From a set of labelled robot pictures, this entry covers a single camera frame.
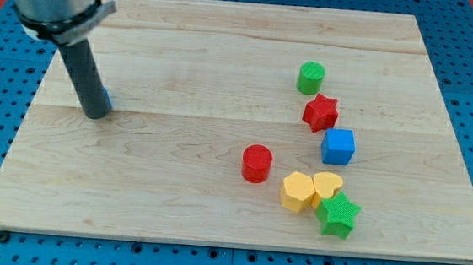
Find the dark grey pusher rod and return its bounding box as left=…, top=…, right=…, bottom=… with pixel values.
left=58, top=40, right=110, bottom=119

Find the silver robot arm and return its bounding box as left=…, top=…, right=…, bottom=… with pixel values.
left=13, top=0, right=116, bottom=119

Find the yellow hexagon block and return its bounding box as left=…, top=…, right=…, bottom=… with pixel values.
left=279, top=171, right=315, bottom=213

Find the blue block behind rod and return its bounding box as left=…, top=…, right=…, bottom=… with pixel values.
left=103, top=86, right=113, bottom=110

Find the wooden board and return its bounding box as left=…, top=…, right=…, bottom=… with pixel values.
left=0, top=0, right=473, bottom=264

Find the red cylinder block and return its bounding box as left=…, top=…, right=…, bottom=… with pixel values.
left=241, top=144, right=273, bottom=183

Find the green cylinder block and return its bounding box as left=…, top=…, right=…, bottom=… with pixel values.
left=296, top=61, right=325, bottom=95

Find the red star block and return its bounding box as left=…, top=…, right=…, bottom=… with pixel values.
left=302, top=93, right=339, bottom=133

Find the yellow heart block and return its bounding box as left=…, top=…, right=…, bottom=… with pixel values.
left=311, top=171, right=343, bottom=209

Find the blue cube block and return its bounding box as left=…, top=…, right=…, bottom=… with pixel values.
left=320, top=128, right=356, bottom=165

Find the green star block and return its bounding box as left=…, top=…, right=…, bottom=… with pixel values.
left=315, top=192, right=362, bottom=239

